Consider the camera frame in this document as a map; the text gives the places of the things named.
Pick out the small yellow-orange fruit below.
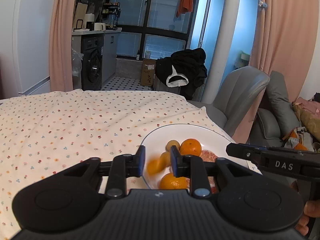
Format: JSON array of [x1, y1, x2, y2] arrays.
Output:
[[160, 151, 171, 167], [146, 158, 167, 176]]

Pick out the person's right hand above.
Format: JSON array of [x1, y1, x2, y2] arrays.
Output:
[[295, 199, 319, 239]]

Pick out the orange in plate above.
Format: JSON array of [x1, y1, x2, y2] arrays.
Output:
[[159, 173, 188, 190], [179, 138, 202, 157]]

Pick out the grey sofa cushion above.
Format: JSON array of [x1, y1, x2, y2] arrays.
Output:
[[248, 71, 300, 147]]

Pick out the pale yellow fruit in plate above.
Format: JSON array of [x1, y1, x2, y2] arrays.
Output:
[[165, 140, 180, 152]]

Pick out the white plate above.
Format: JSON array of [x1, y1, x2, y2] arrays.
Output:
[[139, 122, 251, 190]]

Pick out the grapefruit piece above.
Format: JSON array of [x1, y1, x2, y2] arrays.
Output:
[[200, 150, 217, 163]]

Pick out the grey chair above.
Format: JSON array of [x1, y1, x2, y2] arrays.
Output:
[[189, 66, 270, 136]]

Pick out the cardboard box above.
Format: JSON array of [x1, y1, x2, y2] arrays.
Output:
[[140, 59, 156, 87]]

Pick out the black white hoodie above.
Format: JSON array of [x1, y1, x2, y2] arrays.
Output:
[[155, 48, 207, 100]]

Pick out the floral white tablecloth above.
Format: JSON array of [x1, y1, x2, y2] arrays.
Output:
[[1, 89, 232, 239]]

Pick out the right pink curtain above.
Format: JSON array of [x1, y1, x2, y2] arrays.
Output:
[[231, 0, 317, 143]]

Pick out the pink curtain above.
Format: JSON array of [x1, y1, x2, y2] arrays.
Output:
[[49, 0, 75, 92], [231, 0, 317, 143]]

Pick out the black washing machine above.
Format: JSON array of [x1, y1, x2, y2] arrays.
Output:
[[81, 34, 104, 90]]

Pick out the white kettle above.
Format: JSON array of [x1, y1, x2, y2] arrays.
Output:
[[94, 23, 106, 31]]

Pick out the white refrigerator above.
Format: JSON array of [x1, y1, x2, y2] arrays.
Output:
[[1, 0, 54, 98]]

